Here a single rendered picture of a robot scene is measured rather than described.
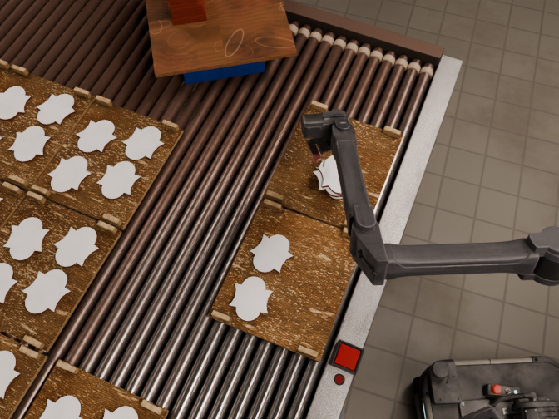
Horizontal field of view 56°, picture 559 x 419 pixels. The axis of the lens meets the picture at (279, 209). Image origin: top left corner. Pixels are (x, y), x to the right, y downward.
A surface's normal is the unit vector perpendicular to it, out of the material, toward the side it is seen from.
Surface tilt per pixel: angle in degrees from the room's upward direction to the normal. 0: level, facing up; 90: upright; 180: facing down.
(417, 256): 19
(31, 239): 0
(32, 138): 0
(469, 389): 0
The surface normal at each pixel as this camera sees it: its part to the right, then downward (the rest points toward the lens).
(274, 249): 0.00, -0.44
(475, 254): -0.01, -0.70
